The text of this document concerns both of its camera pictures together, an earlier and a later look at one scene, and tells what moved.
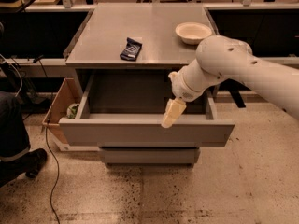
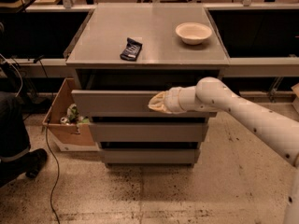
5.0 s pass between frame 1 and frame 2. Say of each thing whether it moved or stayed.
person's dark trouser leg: stayed
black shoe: stayed
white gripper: moved
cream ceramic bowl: stayed
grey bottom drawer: stayed
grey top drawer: moved
